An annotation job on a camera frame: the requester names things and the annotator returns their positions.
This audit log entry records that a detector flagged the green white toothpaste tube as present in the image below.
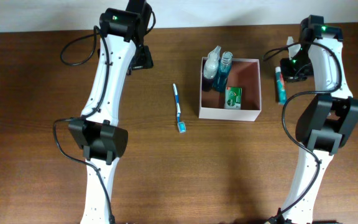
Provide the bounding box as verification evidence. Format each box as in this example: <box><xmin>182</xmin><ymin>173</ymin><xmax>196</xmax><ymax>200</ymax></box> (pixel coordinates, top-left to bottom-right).
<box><xmin>275</xmin><ymin>67</ymin><xmax>287</xmax><ymax>105</ymax></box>

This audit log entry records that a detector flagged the green white soap box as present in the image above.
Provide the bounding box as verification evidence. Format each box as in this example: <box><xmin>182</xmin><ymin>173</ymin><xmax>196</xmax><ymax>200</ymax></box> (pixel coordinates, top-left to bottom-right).
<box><xmin>224</xmin><ymin>86</ymin><xmax>242</xmax><ymax>110</ymax></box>

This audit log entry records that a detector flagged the blue mouthwash bottle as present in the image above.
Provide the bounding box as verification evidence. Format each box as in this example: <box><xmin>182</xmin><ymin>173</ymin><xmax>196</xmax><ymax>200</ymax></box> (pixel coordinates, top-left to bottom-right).
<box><xmin>213</xmin><ymin>52</ymin><xmax>233</xmax><ymax>92</ymax></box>

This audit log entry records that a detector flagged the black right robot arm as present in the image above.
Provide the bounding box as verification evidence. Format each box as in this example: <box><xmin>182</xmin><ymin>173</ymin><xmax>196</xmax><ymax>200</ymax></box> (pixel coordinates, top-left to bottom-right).
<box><xmin>262</xmin><ymin>15</ymin><xmax>358</xmax><ymax>223</ymax></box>

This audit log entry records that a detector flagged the blue white toothbrush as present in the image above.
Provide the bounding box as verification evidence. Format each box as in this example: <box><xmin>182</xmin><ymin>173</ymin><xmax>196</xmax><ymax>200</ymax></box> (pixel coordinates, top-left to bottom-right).
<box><xmin>172</xmin><ymin>83</ymin><xmax>186</xmax><ymax>133</ymax></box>

